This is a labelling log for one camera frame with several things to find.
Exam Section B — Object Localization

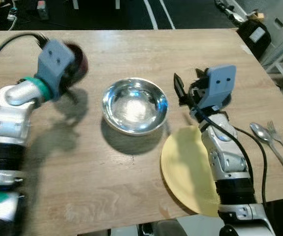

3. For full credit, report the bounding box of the dark red cup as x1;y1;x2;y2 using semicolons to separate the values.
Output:
64;43;90;90

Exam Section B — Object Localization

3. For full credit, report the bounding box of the small black round dish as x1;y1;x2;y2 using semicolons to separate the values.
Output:
219;91;233;108

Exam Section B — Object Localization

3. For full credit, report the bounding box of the shiny steel bowl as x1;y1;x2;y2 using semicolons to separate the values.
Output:
102;78;169;136

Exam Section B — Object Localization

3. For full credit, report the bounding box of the black box with white label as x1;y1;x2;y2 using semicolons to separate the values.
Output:
236;19;273;60

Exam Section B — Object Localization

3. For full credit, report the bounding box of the silver and black tool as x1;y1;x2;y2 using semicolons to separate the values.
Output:
214;0;251;24

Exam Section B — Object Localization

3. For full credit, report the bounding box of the yellow round plate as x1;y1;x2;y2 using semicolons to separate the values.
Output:
160;125;241;217

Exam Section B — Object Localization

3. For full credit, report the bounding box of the small cardboard piece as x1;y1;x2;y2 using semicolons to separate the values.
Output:
251;12;266;24

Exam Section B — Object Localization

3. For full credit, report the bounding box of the steel fork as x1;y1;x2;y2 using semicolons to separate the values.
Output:
266;121;283;169

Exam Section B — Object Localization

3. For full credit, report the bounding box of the small grey box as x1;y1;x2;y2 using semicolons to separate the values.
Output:
36;0;50;21

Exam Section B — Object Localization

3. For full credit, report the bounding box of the steel spoon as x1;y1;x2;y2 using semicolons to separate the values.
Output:
250;122;283;188

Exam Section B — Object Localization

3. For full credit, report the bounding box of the white power strip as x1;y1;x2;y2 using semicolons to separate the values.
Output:
5;4;20;23

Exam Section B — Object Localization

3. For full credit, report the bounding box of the grey drawer cabinet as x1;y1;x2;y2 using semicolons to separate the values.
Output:
240;0;283;65

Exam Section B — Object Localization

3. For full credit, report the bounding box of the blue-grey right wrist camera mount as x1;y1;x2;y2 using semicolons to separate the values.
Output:
205;64;237;110

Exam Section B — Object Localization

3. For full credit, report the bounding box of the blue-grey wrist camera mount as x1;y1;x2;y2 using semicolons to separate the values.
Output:
205;64;237;110
36;39;76;102

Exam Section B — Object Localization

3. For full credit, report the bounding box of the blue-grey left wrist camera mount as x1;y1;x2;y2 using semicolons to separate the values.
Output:
36;39;76;102

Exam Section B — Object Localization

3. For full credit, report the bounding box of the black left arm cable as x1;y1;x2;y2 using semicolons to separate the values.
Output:
0;32;49;95

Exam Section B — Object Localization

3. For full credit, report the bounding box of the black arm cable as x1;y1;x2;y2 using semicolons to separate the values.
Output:
0;32;49;95
194;105;269;206

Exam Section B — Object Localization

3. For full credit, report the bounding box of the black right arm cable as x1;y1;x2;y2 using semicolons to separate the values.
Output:
194;105;269;206

